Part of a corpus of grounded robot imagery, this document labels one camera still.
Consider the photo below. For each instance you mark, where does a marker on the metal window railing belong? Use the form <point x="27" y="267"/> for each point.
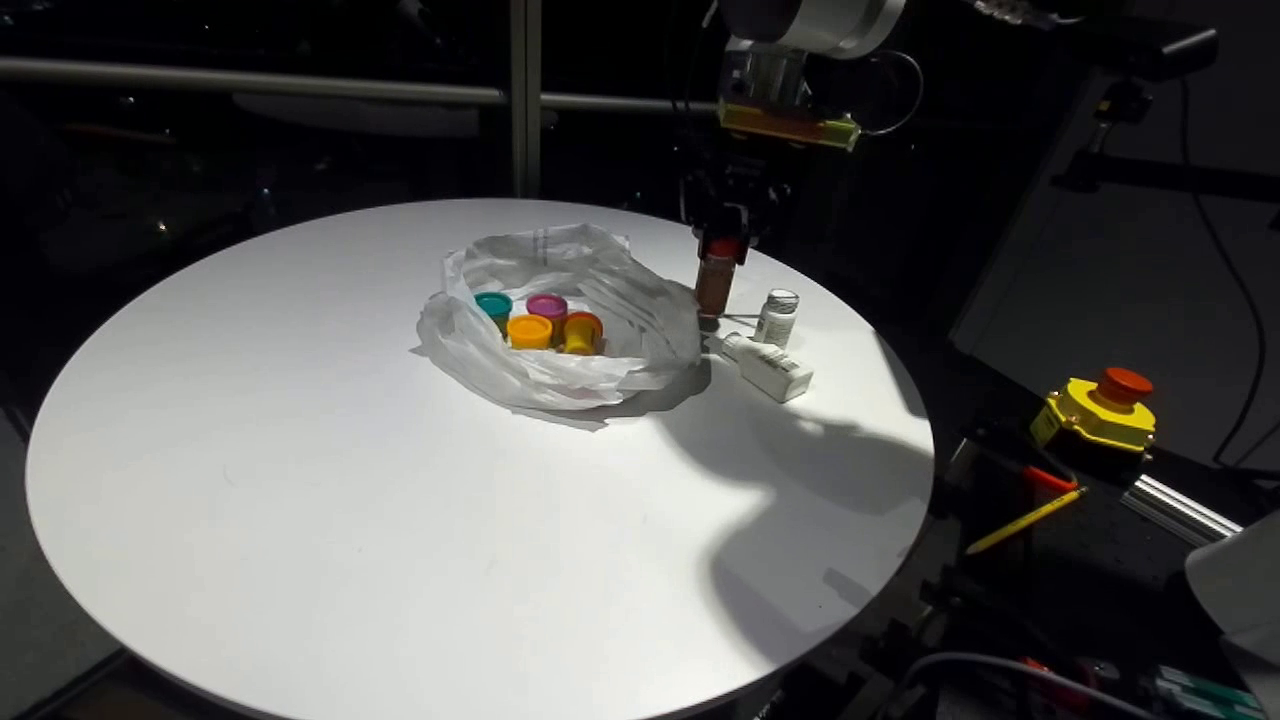
<point x="265" y="83"/>

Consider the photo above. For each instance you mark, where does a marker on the yellow tub teal lid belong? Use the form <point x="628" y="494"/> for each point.
<point x="494" y="305"/>

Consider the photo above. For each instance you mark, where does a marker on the small red connector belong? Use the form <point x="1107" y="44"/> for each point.
<point x="1049" y="482"/>

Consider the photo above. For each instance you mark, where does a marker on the black clamp stand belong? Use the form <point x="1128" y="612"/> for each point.
<point x="1126" y="100"/>

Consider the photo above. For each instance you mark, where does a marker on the tub with red lid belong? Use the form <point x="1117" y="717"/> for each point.
<point x="580" y="328"/>

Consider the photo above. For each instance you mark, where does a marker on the light grey rounded object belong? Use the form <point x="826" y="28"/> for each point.
<point x="1244" y="587"/>

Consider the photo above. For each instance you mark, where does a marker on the yellow tub magenta lid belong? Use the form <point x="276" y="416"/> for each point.
<point x="546" y="305"/>

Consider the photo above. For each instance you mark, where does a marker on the yellow emergency stop button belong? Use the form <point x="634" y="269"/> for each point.
<point x="1093" y="413"/>

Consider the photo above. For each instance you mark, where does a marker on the teal object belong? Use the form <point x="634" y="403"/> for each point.
<point x="1207" y="697"/>

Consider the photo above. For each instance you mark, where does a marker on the small white pill bottle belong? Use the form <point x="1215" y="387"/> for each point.
<point x="782" y="321"/>

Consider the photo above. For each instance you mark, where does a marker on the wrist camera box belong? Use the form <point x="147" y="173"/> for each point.
<point x="788" y="126"/>

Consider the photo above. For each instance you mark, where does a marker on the vertical window post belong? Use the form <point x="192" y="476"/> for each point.
<point x="526" y="83"/>

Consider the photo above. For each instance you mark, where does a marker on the yellow tub orange lid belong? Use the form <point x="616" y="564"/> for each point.
<point x="528" y="328"/>

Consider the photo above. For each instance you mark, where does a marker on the robot arm white silver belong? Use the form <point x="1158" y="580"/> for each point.
<point x="826" y="20"/>

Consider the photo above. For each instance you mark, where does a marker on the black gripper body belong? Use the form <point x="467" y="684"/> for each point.
<point x="721" y="205"/>

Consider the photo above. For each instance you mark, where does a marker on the aluminium profile bar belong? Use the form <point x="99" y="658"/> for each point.
<point x="1182" y="504"/>

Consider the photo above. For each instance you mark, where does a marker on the white plastic bag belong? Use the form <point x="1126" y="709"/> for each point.
<point x="532" y="381"/>

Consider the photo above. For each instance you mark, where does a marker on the dark grey panel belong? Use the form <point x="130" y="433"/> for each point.
<point x="1132" y="293"/>

